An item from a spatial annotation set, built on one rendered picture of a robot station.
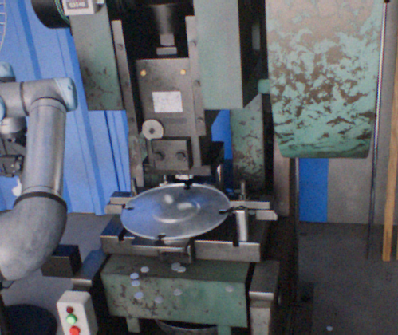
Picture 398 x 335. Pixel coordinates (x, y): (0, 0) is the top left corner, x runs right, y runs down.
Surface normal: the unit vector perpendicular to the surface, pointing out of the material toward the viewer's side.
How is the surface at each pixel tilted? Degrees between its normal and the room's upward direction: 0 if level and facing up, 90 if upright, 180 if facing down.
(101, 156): 90
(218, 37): 90
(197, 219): 0
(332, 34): 98
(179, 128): 90
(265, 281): 0
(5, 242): 54
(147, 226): 0
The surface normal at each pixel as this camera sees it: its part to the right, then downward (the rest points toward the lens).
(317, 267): -0.10, -0.87
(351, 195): -0.25, 0.49
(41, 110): -0.15, -0.62
